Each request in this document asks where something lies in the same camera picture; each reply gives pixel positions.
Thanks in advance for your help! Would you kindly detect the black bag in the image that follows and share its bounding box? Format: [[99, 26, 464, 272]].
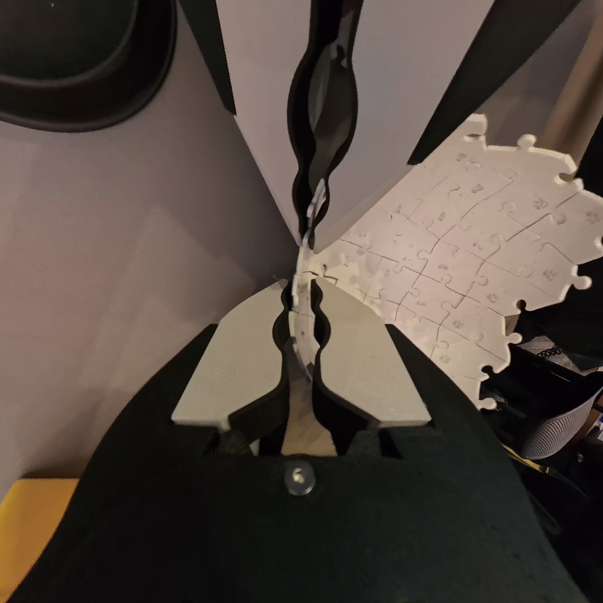
[[510, 335, 603, 394]]

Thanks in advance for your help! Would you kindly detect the white partly built puzzle ball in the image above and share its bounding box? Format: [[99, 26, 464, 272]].
[[288, 113, 603, 411]]

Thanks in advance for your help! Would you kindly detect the black round dish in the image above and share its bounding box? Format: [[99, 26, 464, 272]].
[[0, 0, 178, 133]]

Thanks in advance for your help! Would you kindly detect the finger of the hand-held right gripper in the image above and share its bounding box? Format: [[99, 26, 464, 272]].
[[214, 0, 327, 247], [312, 0, 496, 253]]

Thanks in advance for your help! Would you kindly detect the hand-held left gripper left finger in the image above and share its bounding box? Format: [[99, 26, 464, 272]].
[[172, 278, 290, 429]]

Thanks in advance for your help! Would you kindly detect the yellow box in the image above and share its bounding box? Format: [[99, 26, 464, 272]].
[[0, 478, 82, 603]]

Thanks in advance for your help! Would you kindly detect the white puzzle piece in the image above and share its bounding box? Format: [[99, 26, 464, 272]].
[[303, 178, 329, 249]]

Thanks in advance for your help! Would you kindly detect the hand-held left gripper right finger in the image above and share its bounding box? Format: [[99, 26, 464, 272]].
[[311, 277, 432, 428]]

